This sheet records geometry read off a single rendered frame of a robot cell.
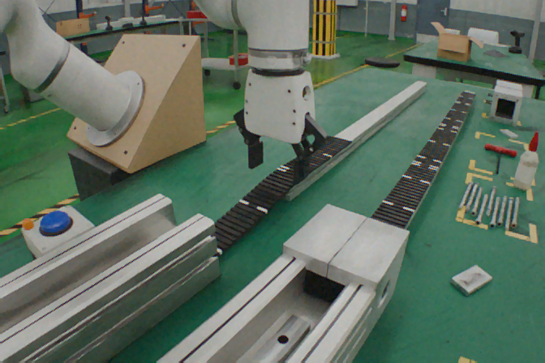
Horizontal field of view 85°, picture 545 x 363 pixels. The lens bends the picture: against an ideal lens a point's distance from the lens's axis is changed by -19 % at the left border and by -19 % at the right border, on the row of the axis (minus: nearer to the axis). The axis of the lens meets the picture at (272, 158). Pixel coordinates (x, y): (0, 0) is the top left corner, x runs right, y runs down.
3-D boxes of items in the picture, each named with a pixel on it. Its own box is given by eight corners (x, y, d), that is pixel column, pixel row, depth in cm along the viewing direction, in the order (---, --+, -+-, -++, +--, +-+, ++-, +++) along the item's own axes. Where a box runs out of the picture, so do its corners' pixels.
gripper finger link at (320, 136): (332, 117, 49) (325, 153, 52) (285, 100, 53) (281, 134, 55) (328, 119, 48) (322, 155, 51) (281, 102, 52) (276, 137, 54)
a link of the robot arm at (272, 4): (230, 48, 49) (289, 53, 44) (229, -47, 43) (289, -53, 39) (264, 41, 55) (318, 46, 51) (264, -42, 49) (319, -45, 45)
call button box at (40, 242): (79, 237, 49) (68, 202, 46) (113, 266, 44) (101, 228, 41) (34, 262, 43) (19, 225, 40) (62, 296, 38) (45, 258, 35)
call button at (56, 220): (64, 218, 44) (60, 205, 43) (76, 229, 42) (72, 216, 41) (39, 230, 41) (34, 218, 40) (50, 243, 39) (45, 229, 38)
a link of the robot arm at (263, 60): (321, 47, 50) (321, 67, 51) (271, 42, 55) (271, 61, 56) (289, 53, 44) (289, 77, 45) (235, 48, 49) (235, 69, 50)
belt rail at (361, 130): (416, 88, 132) (417, 81, 131) (426, 90, 130) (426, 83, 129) (270, 194, 62) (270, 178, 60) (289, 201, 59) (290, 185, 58)
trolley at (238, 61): (180, 83, 472) (176, 8, 429) (205, 74, 516) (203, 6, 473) (245, 91, 428) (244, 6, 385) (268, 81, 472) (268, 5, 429)
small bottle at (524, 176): (525, 193, 60) (542, 136, 55) (509, 185, 63) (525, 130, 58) (532, 187, 62) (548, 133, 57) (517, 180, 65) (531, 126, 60)
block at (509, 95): (483, 111, 108) (488, 83, 104) (516, 118, 102) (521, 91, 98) (481, 118, 101) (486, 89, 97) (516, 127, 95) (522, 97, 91)
